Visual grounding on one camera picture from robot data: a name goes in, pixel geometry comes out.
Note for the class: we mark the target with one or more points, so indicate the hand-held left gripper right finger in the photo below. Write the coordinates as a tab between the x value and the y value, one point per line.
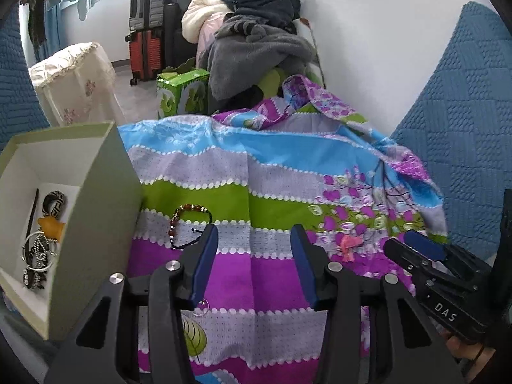
302	264

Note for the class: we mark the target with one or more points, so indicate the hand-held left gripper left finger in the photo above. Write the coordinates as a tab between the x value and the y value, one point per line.
202	264

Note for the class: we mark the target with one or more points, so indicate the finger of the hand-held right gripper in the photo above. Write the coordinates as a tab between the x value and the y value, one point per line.
424	244
400	254

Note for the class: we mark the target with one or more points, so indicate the pink hair clip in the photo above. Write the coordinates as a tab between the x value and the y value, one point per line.
348	246

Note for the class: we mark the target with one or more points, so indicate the grey-green cardboard box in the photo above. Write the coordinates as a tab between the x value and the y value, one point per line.
104	216

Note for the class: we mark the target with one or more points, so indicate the orange star hair clip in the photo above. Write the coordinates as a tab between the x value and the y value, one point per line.
52	227

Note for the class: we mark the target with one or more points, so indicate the black patterned bangle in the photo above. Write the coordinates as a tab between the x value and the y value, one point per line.
46	204

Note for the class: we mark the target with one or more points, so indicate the black hair stick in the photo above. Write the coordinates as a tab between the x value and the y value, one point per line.
34	212

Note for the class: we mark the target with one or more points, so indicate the silver bangle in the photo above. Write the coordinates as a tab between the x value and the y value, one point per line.
24	248

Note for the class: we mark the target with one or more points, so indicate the person's right hand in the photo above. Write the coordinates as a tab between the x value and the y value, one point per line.
464	350

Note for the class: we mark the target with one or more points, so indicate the floral printed cloth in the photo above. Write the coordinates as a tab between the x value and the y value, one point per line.
260	176

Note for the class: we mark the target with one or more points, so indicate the blue quilted chair cushion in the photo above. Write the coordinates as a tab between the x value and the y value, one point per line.
16	76
452	148

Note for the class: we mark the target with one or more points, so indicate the green cardboard box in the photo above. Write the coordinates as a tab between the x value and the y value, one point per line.
182	92

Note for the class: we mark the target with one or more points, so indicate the grey fleece garment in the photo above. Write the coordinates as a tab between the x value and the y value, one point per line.
256	56

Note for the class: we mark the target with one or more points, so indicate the red suitcase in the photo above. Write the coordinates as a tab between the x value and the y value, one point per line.
146	54

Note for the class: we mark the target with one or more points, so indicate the cream covered appliance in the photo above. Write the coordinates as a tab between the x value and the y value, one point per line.
76	84

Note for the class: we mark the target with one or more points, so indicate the black suitcase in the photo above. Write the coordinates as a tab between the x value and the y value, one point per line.
174	24

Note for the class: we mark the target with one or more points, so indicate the cream quilted jacket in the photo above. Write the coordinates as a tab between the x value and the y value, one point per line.
200	16

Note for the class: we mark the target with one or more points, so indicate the grey suitcase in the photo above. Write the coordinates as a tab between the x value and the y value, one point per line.
146	4

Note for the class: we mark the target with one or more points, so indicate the dark navy garment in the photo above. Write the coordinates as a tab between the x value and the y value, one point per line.
260	0

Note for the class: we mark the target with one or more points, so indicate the blue curtain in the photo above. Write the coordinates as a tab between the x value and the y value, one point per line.
54	28

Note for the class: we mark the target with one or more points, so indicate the light blue hanging garment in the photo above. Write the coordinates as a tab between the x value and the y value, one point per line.
84	4

